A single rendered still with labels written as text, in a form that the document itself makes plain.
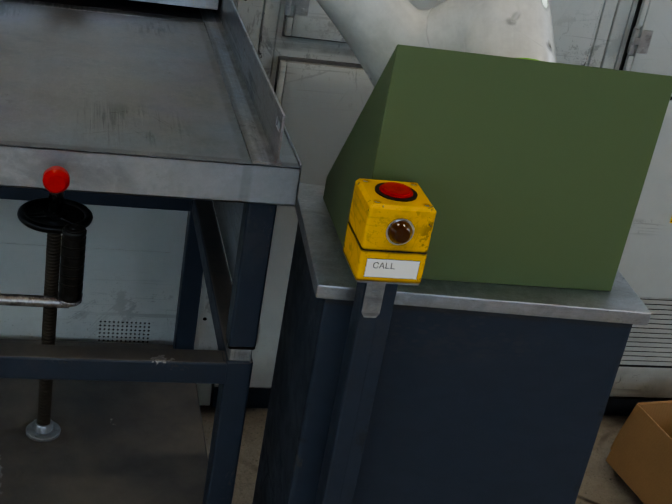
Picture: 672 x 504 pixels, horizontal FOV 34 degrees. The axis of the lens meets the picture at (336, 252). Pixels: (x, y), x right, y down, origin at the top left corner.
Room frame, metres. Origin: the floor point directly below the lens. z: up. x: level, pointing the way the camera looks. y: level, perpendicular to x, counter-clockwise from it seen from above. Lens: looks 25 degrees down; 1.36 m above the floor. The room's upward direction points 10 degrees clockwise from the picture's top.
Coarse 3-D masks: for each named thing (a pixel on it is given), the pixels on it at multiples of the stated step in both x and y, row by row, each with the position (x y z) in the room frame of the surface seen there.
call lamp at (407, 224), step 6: (390, 222) 1.12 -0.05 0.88; (396, 222) 1.12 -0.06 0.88; (402, 222) 1.12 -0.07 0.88; (408, 222) 1.13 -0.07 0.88; (390, 228) 1.12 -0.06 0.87; (396, 228) 1.12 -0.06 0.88; (402, 228) 1.12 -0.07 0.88; (408, 228) 1.12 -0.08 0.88; (414, 228) 1.13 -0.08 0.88; (390, 234) 1.12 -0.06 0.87; (396, 234) 1.11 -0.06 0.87; (402, 234) 1.11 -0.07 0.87; (408, 234) 1.12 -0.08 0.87; (390, 240) 1.12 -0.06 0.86; (396, 240) 1.11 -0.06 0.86; (402, 240) 1.12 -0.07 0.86; (408, 240) 1.12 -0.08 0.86
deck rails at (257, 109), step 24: (216, 24) 1.96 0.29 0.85; (240, 24) 1.75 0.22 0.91; (216, 48) 1.80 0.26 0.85; (240, 48) 1.72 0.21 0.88; (240, 72) 1.69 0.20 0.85; (264, 72) 1.49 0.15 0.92; (240, 96) 1.57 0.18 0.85; (264, 96) 1.46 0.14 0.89; (240, 120) 1.46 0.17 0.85; (264, 120) 1.44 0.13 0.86; (264, 144) 1.38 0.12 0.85
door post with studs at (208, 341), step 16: (240, 0) 1.98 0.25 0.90; (256, 0) 1.99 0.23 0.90; (240, 16) 1.98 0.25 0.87; (256, 16) 1.99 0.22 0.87; (256, 32) 1.99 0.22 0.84; (256, 48) 1.99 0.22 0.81; (208, 304) 1.99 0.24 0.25; (208, 320) 1.99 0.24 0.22; (208, 336) 1.99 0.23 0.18; (208, 384) 1.99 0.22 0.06; (208, 400) 1.99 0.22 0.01
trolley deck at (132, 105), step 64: (0, 64) 1.53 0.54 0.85; (64, 64) 1.58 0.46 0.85; (128, 64) 1.64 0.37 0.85; (192, 64) 1.70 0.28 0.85; (0, 128) 1.28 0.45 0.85; (64, 128) 1.32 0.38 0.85; (128, 128) 1.36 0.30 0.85; (192, 128) 1.40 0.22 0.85; (128, 192) 1.27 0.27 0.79; (192, 192) 1.29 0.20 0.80; (256, 192) 1.31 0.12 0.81
